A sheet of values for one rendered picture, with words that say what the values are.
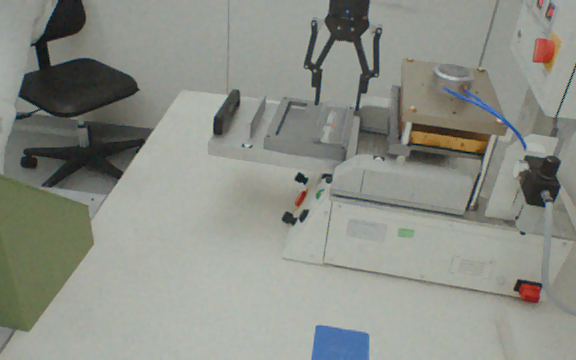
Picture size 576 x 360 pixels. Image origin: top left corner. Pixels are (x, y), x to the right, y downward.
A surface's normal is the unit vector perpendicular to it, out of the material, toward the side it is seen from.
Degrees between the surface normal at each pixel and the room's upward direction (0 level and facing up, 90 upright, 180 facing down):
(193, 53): 90
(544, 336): 0
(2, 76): 71
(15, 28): 87
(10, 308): 90
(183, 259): 0
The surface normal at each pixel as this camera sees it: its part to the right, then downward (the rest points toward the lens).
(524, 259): -0.18, 0.53
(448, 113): 0.07, -0.84
